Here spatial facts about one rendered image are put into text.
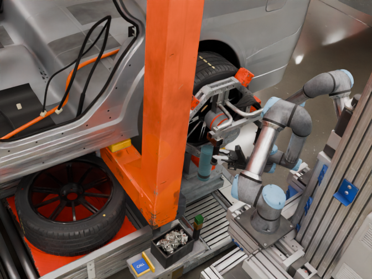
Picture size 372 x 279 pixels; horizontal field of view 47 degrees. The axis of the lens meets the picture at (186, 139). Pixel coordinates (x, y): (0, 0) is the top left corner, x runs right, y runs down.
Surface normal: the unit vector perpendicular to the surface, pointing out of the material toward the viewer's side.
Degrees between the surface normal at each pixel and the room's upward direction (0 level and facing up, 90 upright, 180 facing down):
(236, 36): 90
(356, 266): 90
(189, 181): 0
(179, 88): 90
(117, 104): 90
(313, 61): 0
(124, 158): 0
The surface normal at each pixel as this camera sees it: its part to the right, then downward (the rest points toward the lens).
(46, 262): 0.09, -0.73
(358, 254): -0.78, 0.37
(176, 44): 0.56, 0.60
